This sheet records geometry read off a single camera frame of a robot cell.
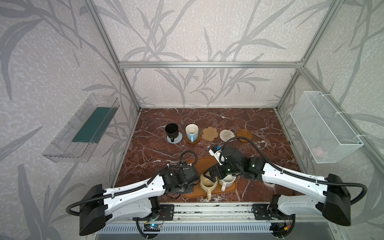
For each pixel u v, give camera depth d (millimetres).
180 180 585
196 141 990
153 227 717
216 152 667
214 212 753
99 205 402
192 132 938
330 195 400
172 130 926
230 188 788
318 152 726
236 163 569
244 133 1050
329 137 608
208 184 739
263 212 739
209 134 1050
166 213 737
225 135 1044
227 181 753
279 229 756
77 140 628
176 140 1001
